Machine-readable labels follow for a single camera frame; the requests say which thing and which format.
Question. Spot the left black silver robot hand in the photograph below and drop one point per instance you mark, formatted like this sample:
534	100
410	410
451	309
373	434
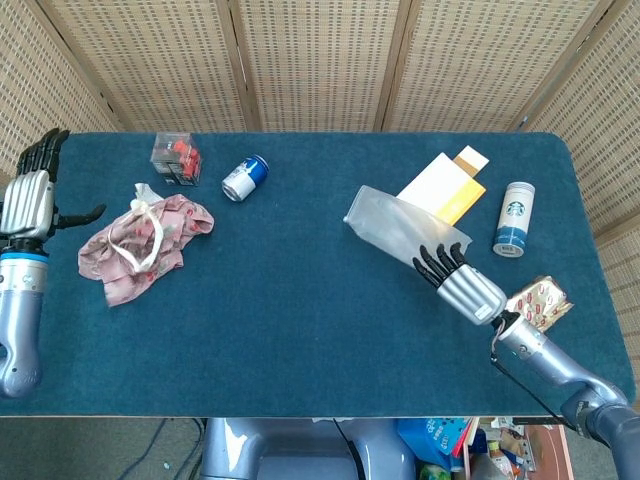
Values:
27	200

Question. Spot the blue-grey robot torso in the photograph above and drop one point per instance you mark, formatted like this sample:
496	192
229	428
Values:
300	450

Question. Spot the white translucent plastic bag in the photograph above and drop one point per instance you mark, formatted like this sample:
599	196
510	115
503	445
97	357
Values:
390	225

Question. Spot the woven rattan folding screen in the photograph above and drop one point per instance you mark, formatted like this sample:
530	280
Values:
320	60

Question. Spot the white Starbucks cup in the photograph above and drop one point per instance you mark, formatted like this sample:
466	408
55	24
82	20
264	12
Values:
512	220

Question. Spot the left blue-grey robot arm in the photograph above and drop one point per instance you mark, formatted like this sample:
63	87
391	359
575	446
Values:
20	310

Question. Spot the blue snack package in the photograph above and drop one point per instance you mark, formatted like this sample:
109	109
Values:
430	440

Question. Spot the blue white soda can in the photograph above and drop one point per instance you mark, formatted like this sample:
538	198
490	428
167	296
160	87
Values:
245	177

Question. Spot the pink floral clothes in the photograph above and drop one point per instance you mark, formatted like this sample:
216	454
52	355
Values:
175	225

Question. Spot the white yellow booklet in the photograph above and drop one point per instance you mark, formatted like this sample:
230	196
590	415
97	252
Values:
445	185

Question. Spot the gold red-printed snack packet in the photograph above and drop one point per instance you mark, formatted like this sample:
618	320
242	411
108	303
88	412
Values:
542	302

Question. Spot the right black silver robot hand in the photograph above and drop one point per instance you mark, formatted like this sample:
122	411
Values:
470	295

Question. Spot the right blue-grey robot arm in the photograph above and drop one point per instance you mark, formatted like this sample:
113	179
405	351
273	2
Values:
555	360

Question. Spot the clear box with red items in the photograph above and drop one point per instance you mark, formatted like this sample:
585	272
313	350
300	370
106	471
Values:
177	160

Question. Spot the white brown paper card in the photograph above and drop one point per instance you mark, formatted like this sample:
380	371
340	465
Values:
475	157

